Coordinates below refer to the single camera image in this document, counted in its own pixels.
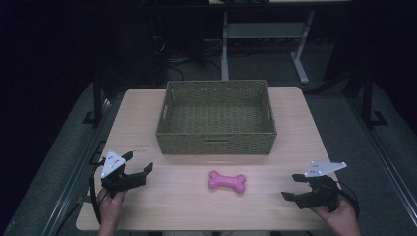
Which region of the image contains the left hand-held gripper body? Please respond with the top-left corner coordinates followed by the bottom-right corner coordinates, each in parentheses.
top-left (99, 149), bottom-right (148, 199)

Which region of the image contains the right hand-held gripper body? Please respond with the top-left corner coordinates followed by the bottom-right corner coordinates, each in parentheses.
top-left (296, 160), bottom-right (348, 212)

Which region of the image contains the pink bone-shaped rubber toy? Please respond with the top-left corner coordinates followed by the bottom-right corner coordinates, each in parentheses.
top-left (207, 169), bottom-right (248, 194)

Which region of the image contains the green woven basket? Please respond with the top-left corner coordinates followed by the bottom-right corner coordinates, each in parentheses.
top-left (155, 79), bottom-right (278, 156)

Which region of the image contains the person's right hand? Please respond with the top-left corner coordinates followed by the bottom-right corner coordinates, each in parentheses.
top-left (310, 196), bottom-right (361, 231)

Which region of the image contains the person's left hand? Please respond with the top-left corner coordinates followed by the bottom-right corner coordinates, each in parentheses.
top-left (97, 188), bottom-right (128, 228)

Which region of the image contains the black metal stand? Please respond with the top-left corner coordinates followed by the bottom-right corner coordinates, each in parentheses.
top-left (81, 76), bottom-right (104, 126)
top-left (361, 69), bottom-right (389, 129)

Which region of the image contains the grey metal-legged desk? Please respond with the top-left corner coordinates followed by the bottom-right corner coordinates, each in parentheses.
top-left (209, 0), bottom-right (353, 85)

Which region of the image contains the aluminium floor rail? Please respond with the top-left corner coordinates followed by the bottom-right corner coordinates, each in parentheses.
top-left (40, 97), bottom-right (116, 236)
top-left (347, 97), bottom-right (417, 228)

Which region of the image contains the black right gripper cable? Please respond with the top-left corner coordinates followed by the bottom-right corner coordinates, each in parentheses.
top-left (335, 181), bottom-right (361, 220)

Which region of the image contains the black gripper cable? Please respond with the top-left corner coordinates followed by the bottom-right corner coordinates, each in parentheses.
top-left (89, 156), bottom-right (110, 226)
top-left (335, 181), bottom-right (361, 220)

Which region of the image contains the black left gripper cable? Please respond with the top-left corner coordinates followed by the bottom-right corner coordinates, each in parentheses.
top-left (89, 156), bottom-right (110, 226)

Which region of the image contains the tangle of floor cables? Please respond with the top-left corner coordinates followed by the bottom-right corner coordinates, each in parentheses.
top-left (151, 33), bottom-right (224, 82)

